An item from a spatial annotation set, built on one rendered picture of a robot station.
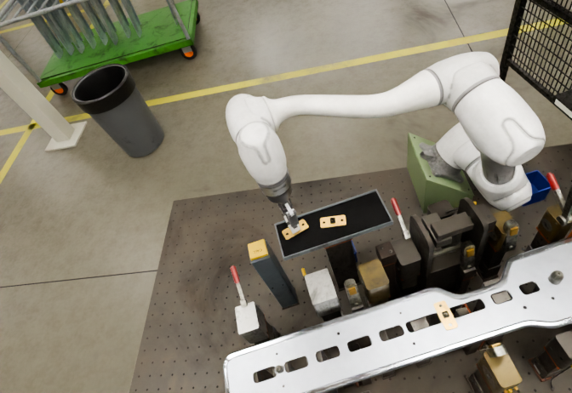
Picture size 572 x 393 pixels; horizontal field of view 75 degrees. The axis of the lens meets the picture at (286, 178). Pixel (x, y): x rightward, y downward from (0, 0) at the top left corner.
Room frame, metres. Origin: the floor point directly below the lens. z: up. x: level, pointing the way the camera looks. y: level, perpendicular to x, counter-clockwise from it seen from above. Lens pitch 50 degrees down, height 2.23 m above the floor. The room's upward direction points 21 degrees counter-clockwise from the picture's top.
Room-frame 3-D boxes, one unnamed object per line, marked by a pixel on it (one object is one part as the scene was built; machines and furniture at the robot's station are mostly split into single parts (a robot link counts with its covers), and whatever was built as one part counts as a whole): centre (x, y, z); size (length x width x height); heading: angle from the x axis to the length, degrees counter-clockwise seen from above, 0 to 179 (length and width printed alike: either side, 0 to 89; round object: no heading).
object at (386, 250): (0.53, -0.22, 0.90); 0.05 x 0.05 x 0.40; 87
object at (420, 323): (0.31, -0.22, 0.84); 0.12 x 0.05 x 0.29; 177
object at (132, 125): (2.97, 1.14, 0.36); 0.50 x 0.50 x 0.73
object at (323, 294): (0.50, 0.02, 0.90); 0.13 x 0.08 x 0.41; 177
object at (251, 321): (0.52, 0.28, 0.88); 0.12 x 0.07 x 0.36; 177
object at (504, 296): (0.30, -0.48, 0.84); 0.12 x 0.05 x 0.29; 177
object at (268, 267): (0.67, 0.17, 0.92); 0.08 x 0.08 x 0.44; 87
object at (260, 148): (0.68, 0.03, 1.57); 0.13 x 0.11 x 0.16; 5
